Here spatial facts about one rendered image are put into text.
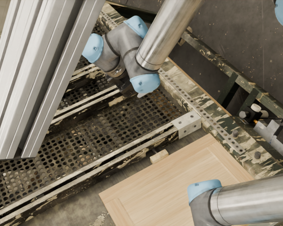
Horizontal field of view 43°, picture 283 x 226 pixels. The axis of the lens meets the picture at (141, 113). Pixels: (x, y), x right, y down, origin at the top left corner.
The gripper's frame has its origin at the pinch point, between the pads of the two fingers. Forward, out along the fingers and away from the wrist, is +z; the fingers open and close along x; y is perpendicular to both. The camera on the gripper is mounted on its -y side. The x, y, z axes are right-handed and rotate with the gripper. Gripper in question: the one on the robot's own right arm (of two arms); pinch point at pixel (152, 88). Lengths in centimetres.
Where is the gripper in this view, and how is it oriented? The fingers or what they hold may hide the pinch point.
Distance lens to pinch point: 129.8
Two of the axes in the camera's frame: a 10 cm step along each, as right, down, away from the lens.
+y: -7.6, 6.2, 2.0
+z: 4.9, 3.4, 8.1
